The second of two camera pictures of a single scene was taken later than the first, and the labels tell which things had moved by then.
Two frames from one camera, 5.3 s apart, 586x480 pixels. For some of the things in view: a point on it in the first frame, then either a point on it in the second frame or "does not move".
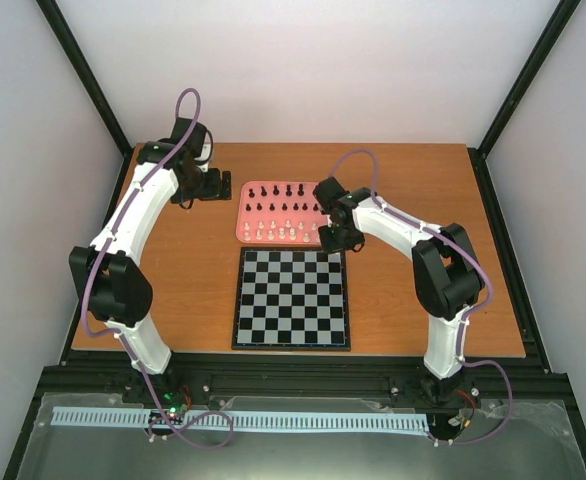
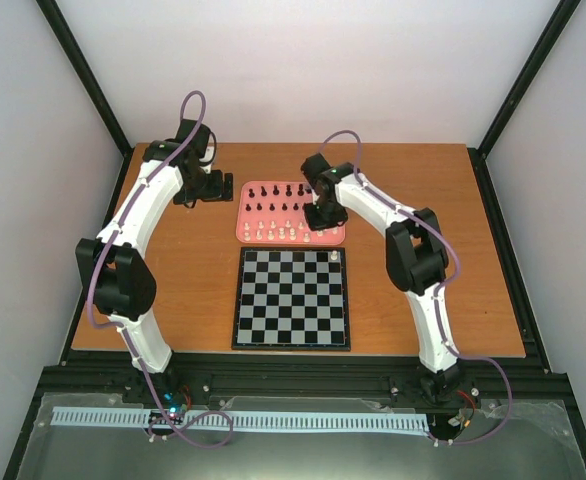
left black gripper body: [200, 188] does not move
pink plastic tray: [278, 213] does not move
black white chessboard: [291, 298] does not move
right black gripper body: [339, 239] to [326, 215]
